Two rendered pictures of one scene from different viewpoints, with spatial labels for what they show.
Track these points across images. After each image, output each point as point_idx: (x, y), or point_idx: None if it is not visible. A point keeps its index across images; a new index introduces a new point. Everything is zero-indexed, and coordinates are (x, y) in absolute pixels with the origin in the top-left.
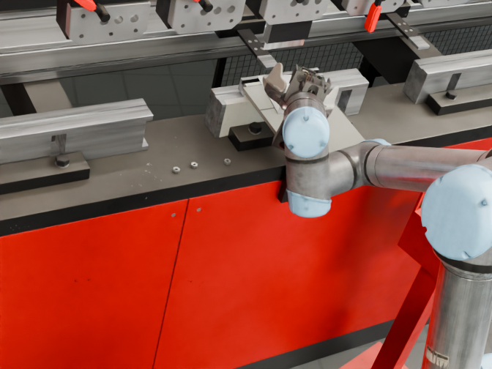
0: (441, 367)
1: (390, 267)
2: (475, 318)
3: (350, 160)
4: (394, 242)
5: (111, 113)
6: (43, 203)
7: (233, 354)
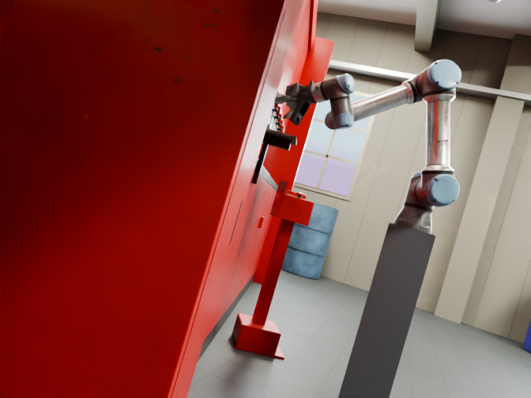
0: (446, 145)
1: (239, 261)
2: (450, 120)
3: None
4: (245, 241)
5: None
6: None
7: (211, 320)
